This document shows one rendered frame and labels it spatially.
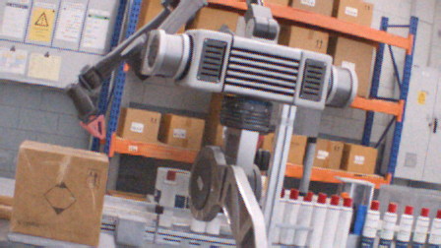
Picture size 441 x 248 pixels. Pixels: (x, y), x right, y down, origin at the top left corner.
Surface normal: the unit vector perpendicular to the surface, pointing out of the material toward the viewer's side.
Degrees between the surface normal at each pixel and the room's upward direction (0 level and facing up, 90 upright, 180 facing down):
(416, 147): 90
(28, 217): 90
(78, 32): 90
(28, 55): 90
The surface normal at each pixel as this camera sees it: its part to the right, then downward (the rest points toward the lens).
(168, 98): 0.42, 0.12
